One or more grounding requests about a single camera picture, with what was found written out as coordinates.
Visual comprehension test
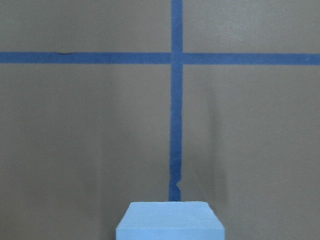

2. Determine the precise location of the light blue foam block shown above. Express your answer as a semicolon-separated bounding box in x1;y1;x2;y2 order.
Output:
115;201;226;240

